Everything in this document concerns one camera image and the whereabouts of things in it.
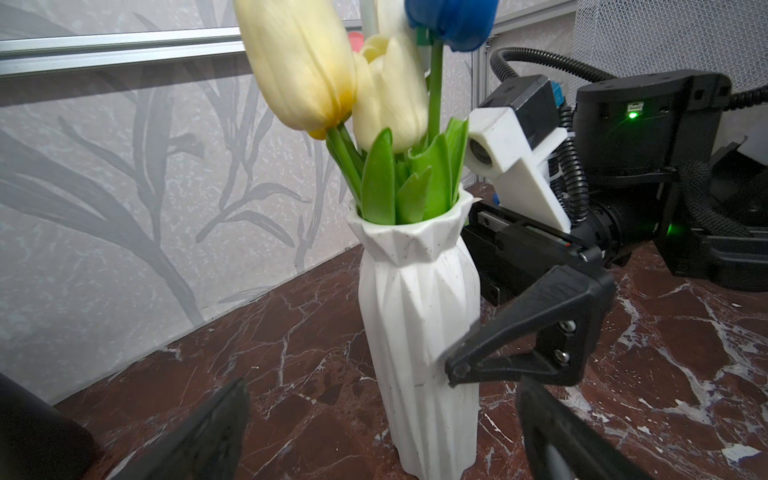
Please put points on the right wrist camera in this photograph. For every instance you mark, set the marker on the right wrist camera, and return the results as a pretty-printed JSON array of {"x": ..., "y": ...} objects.
[{"x": 511, "y": 137}]

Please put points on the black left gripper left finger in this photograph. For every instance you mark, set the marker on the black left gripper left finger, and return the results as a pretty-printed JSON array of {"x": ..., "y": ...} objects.
[{"x": 207, "y": 445}]

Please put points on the white ribbed ceramic vase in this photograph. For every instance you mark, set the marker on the white ribbed ceramic vase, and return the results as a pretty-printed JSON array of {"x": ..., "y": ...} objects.
[{"x": 419, "y": 294}]

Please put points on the pink tulip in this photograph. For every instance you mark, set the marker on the pink tulip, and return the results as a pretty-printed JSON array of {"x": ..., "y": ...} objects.
[{"x": 357, "y": 40}]

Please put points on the black cylindrical vase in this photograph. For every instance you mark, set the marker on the black cylindrical vase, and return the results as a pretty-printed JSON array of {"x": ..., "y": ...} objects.
[{"x": 37, "y": 441}]

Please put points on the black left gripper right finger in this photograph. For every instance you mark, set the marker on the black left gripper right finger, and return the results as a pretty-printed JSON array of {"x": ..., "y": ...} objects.
[{"x": 559, "y": 445}]

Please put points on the blue tulip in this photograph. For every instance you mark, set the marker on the blue tulip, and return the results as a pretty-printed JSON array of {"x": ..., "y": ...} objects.
[{"x": 463, "y": 25}]

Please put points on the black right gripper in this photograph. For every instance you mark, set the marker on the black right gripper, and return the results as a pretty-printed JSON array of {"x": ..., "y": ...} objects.
[{"x": 549, "y": 331}]

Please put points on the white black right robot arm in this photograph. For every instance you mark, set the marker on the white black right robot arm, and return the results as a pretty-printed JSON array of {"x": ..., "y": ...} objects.
[{"x": 587, "y": 167}]

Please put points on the cream white tulip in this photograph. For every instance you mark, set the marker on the cream white tulip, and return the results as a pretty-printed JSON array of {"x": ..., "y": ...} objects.
[{"x": 304, "y": 66}]

